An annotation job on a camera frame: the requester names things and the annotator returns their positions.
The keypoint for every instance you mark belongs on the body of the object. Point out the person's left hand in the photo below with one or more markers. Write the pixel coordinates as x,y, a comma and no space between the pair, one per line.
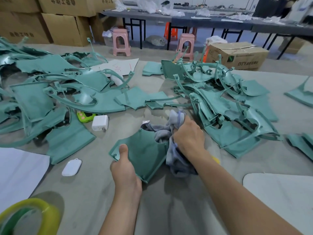
124,173

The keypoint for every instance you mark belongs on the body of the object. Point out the white power adapter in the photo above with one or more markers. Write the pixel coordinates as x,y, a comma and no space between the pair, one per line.
100,123

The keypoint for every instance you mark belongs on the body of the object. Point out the pile of green plastic parts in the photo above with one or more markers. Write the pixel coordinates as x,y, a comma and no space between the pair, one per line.
63,102

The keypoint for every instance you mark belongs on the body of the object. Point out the white paper sheet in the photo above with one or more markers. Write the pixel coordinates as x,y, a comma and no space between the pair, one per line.
115,67

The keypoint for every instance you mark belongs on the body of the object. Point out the pink plastic stool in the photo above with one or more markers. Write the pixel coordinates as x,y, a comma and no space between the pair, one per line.
185,46
122,42

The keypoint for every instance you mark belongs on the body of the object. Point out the long grey work table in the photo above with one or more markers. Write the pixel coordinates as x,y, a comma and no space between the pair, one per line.
210,21

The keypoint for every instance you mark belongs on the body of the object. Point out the brown cardboard box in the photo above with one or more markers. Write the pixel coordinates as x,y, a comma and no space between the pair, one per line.
237,56

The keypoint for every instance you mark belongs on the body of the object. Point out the stack of brown cardboard boxes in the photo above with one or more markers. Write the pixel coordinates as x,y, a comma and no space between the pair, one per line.
58,19

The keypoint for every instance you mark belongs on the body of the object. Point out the person's left forearm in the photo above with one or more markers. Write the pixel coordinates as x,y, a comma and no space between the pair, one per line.
120,217

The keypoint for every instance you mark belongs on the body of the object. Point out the white oval plastic piece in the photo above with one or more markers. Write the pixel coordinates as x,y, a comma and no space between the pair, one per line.
72,167

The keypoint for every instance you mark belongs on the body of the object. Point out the person's right forearm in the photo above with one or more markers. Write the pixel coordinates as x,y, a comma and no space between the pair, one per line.
239,198

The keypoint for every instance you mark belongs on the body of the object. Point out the person's right hand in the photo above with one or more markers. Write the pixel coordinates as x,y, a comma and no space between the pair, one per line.
189,137

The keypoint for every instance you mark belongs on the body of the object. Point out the white foam sheet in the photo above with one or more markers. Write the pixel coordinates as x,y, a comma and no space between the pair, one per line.
281,203

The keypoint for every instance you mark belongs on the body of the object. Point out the orange object under table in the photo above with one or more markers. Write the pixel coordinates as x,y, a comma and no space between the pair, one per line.
171,31

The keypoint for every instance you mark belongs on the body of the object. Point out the yellow object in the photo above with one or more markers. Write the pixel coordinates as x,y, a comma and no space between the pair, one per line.
51,213

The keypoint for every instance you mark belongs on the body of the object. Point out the grey-blue wiping cloth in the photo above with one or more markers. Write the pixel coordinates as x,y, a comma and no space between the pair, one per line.
176,161

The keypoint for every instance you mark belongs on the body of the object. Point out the heap of clear plastic bags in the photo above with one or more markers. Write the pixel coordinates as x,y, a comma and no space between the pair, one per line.
146,6

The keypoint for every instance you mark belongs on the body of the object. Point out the single green plastic part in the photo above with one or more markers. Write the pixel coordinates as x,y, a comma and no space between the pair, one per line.
142,154

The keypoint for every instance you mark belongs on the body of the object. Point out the green and yellow gadget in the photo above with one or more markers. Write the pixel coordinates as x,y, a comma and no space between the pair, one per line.
84,117

